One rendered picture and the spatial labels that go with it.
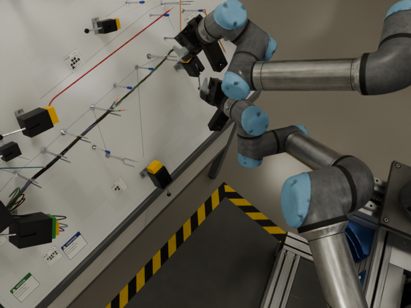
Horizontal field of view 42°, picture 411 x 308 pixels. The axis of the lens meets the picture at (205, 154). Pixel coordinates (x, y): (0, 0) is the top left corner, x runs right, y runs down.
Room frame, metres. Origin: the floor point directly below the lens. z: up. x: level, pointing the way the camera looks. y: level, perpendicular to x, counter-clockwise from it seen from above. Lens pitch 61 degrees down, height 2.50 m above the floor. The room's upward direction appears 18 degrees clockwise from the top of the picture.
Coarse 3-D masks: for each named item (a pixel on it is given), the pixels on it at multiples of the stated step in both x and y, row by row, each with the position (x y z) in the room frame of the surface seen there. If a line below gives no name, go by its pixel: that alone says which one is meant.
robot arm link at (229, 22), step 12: (228, 0) 0.99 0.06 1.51; (216, 12) 0.96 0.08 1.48; (228, 12) 0.95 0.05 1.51; (240, 12) 0.97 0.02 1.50; (204, 24) 0.97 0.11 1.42; (216, 24) 0.94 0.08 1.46; (228, 24) 0.93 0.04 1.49; (240, 24) 0.94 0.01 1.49; (216, 36) 0.95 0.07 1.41; (228, 36) 0.94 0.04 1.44
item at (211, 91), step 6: (210, 78) 1.00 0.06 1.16; (216, 78) 1.01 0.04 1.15; (210, 84) 0.98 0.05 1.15; (216, 84) 0.97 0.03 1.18; (210, 90) 0.97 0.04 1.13; (216, 90) 0.96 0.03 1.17; (222, 90) 0.96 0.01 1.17; (210, 96) 0.96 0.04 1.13; (216, 96) 0.95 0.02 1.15; (222, 96) 0.95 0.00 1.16; (210, 102) 0.93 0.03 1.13; (216, 102) 0.94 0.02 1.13; (222, 102) 0.91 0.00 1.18; (222, 108) 0.90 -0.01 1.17
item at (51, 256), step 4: (52, 248) 0.39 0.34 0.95; (56, 248) 0.40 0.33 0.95; (48, 252) 0.38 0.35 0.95; (52, 252) 0.38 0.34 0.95; (56, 252) 0.39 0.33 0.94; (60, 252) 0.39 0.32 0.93; (44, 256) 0.36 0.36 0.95; (48, 256) 0.37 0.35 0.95; (52, 256) 0.37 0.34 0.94; (56, 256) 0.38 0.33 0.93; (60, 256) 0.39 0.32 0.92; (44, 260) 0.35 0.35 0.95; (48, 260) 0.36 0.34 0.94; (52, 260) 0.36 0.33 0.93; (56, 260) 0.37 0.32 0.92; (48, 264) 0.35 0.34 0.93; (52, 264) 0.36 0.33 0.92
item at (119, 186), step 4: (116, 180) 0.65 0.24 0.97; (120, 180) 0.66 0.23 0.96; (116, 184) 0.64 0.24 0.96; (120, 184) 0.65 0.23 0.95; (124, 184) 0.66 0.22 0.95; (112, 188) 0.63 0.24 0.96; (116, 188) 0.63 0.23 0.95; (120, 188) 0.64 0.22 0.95; (124, 188) 0.65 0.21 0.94; (116, 192) 0.62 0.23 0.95; (120, 192) 0.63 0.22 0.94
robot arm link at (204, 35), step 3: (204, 18) 0.99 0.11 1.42; (201, 21) 0.99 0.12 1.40; (198, 24) 0.99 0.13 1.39; (201, 24) 0.98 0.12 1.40; (198, 27) 0.98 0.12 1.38; (201, 27) 0.97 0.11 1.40; (198, 30) 0.98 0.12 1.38; (201, 30) 0.97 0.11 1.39; (204, 30) 0.96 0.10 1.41; (201, 33) 0.97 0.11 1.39; (204, 33) 0.96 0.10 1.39; (201, 36) 0.97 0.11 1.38; (204, 36) 0.95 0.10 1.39; (207, 36) 0.96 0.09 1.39; (204, 39) 0.96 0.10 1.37; (207, 39) 0.96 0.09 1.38; (210, 39) 0.96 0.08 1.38; (213, 39) 0.96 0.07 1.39; (216, 39) 0.96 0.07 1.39; (219, 39) 0.97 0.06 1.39; (210, 42) 0.97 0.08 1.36; (213, 42) 0.97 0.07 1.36
